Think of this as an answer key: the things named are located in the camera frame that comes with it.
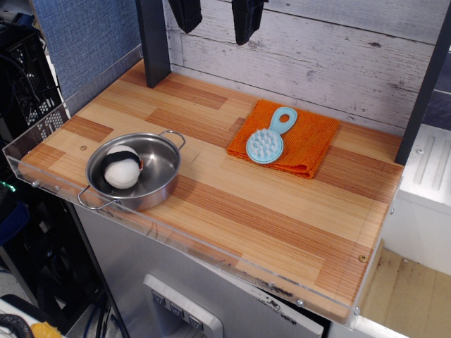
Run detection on white plush sushi toy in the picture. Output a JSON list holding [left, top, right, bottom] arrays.
[[101, 145, 143, 189]]

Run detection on dark grey left post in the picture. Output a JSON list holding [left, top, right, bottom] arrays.
[[135, 0, 171, 88]]

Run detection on orange folded cloth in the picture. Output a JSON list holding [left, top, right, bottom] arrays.
[[227, 99, 340, 179]]

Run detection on dark grey right post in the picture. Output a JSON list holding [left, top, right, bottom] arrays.
[[395, 6, 450, 165]]

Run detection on black perforated crate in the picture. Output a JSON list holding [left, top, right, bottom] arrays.
[[1, 26, 63, 143]]

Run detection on blue fabric partition panel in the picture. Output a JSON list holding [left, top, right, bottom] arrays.
[[31, 0, 142, 115]]

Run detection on black braided cable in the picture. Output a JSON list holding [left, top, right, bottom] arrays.
[[0, 313, 35, 338]]

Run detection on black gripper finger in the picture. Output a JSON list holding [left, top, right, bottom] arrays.
[[168, 0, 202, 34], [232, 0, 264, 46]]

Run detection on dark grey post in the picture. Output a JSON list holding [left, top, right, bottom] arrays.
[[135, 0, 171, 88], [395, 6, 450, 165]]

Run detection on white grooved side box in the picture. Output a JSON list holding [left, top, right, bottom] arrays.
[[381, 125, 450, 275]]

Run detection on light blue scalp brush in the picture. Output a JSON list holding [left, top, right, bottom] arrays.
[[246, 107, 297, 165]]

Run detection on clear acrylic table guard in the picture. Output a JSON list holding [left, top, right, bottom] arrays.
[[4, 63, 402, 325]]

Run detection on stainless steel pot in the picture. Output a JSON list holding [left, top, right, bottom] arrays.
[[78, 130, 186, 212]]

